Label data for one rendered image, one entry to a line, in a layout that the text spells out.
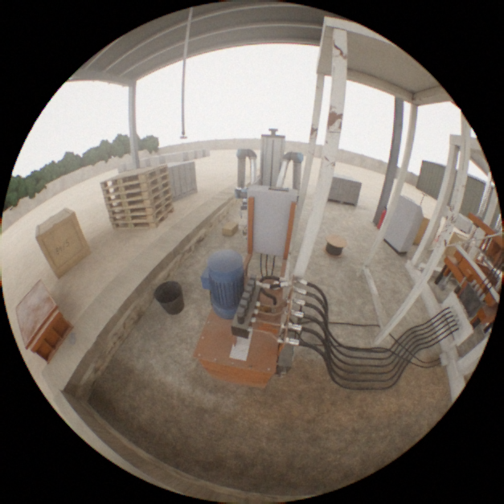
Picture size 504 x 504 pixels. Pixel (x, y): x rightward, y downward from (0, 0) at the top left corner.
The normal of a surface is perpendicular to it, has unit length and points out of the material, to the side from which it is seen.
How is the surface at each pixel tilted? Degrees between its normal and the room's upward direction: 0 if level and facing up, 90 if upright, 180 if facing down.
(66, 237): 90
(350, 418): 0
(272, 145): 90
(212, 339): 0
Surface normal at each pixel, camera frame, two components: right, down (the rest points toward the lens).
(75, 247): 0.92, 0.25
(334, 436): 0.02, -0.81
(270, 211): -0.25, 0.56
